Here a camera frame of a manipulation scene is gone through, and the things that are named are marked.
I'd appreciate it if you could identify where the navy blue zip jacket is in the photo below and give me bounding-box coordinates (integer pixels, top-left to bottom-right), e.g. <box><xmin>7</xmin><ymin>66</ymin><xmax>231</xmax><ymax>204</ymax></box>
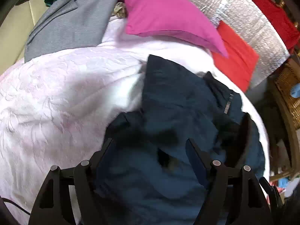
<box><xmin>94</xmin><ymin>55</ymin><xmax>265</xmax><ymax>224</ymax></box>

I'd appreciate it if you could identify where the white embossed bed blanket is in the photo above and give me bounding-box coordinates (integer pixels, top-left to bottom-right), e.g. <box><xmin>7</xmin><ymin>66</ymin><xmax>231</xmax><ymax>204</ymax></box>
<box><xmin>0</xmin><ymin>16</ymin><xmax>270</xmax><ymax>225</ymax></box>

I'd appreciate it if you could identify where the light blue cloth in basket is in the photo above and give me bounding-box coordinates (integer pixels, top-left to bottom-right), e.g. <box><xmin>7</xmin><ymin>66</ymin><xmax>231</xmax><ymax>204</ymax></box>
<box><xmin>290</xmin><ymin>83</ymin><xmax>300</xmax><ymax>99</ymax></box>

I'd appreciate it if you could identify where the wicker basket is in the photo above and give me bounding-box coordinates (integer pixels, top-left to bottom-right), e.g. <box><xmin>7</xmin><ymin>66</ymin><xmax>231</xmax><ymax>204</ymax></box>
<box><xmin>272</xmin><ymin>64</ymin><xmax>300</xmax><ymax>130</ymax></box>

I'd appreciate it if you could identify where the red cushion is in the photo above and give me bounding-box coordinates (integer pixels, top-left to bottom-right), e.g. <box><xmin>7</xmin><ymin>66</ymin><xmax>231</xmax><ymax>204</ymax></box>
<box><xmin>212</xmin><ymin>21</ymin><xmax>259</xmax><ymax>92</ymax></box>

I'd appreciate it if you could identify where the cream leather chair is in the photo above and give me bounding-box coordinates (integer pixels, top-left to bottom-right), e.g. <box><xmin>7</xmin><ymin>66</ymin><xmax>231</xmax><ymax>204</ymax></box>
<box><xmin>0</xmin><ymin>0</ymin><xmax>48</xmax><ymax>73</ymax></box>

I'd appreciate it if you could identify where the red cloth on panel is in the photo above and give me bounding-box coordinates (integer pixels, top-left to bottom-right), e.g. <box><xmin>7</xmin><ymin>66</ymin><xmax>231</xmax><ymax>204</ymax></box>
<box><xmin>252</xmin><ymin>0</ymin><xmax>299</xmax><ymax>51</ymax></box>

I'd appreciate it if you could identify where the grey garment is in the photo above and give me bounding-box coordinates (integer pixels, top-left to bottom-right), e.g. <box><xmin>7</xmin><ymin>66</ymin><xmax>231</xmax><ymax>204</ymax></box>
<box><xmin>24</xmin><ymin>0</ymin><xmax>118</xmax><ymax>62</ymax></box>

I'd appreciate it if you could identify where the silver foil insulation panel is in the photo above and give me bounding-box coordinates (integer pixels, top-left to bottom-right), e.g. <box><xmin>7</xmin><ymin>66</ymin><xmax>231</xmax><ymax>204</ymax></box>
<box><xmin>190</xmin><ymin>0</ymin><xmax>290</xmax><ymax>88</ymax></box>

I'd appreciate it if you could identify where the magenta pillow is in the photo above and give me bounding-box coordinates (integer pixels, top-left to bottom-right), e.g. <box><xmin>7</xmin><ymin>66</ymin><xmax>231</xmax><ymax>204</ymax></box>
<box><xmin>122</xmin><ymin>0</ymin><xmax>228</xmax><ymax>57</ymax></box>

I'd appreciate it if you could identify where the black cable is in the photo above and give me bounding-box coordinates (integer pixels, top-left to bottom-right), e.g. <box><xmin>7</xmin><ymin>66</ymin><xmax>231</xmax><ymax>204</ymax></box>
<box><xmin>2</xmin><ymin>197</ymin><xmax>31</xmax><ymax>216</ymax></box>

